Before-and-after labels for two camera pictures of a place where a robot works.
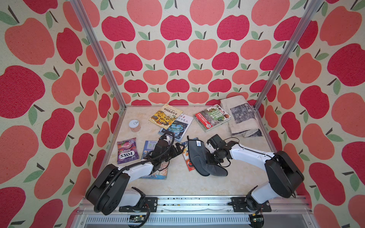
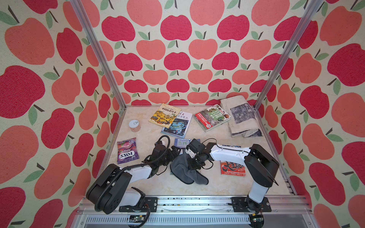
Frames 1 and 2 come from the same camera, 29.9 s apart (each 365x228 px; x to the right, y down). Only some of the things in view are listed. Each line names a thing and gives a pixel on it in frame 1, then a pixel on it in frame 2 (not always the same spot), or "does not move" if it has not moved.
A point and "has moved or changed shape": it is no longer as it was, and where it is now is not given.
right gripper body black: (214, 157) to (195, 163)
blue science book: (179, 127) does not move
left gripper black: (175, 152) does not move
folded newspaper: (243, 119) does not move
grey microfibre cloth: (197, 151) to (179, 168)
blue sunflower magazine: (160, 171) to (181, 143)
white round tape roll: (134, 126) does not move
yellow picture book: (165, 116) does not move
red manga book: (186, 153) has moved or changed shape
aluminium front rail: (200, 213) does not move
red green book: (211, 117) does not move
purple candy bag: (127, 150) does not move
